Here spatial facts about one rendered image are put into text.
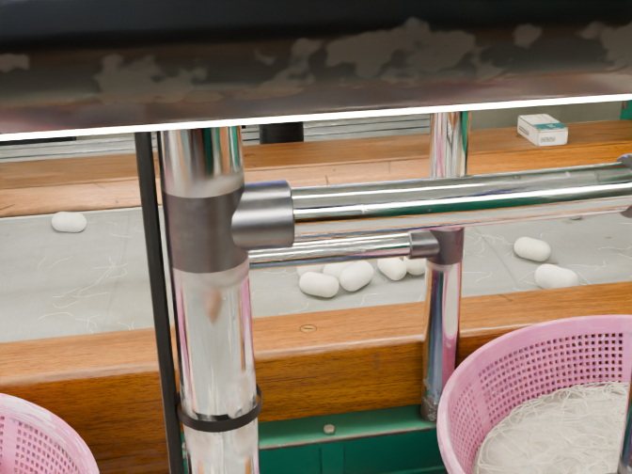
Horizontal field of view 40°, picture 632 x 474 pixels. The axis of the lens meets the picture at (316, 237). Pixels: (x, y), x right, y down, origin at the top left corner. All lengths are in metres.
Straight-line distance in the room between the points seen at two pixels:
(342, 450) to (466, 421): 0.09
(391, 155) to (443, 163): 0.44
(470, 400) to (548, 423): 0.05
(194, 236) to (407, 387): 0.38
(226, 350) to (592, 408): 0.37
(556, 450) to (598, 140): 0.55
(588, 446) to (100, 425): 0.30
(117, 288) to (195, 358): 0.48
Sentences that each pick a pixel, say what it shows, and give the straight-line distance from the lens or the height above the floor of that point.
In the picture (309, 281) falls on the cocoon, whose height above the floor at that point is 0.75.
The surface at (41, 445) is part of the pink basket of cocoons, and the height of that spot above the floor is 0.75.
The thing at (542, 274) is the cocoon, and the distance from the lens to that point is 0.70.
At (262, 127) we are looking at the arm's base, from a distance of 1.20.
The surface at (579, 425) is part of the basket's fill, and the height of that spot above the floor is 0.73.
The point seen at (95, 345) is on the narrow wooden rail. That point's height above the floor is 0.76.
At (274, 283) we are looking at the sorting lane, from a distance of 0.71.
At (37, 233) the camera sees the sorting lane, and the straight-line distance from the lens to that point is 0.86.
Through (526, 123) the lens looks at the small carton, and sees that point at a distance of 1.02.
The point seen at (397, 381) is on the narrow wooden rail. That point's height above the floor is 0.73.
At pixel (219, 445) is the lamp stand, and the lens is 0.27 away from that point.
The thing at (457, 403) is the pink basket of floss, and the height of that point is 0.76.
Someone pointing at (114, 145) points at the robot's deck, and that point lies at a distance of 1.37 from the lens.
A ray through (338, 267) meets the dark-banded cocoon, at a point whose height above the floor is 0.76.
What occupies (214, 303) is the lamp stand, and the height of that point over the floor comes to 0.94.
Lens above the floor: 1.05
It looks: 23 degrees down
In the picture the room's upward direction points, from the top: 1 degrees counter-clockwise
